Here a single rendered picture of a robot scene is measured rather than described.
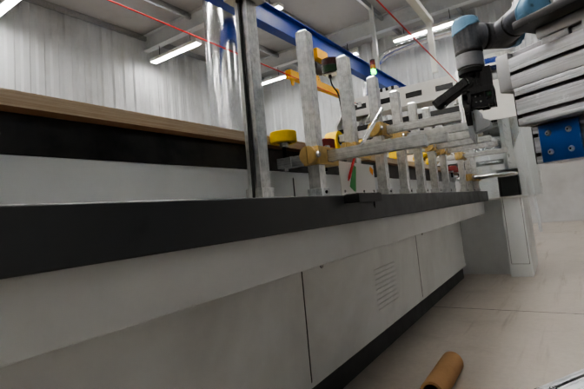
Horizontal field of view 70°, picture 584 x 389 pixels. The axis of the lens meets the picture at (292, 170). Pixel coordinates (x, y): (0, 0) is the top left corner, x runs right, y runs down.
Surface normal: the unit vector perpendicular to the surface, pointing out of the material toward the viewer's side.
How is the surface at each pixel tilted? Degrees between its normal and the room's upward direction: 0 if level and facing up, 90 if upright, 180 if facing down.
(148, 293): 90
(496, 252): 90
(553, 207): 90
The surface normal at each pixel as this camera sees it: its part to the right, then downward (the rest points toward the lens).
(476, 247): -0.55, -0.04
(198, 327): 0.83, -0.13
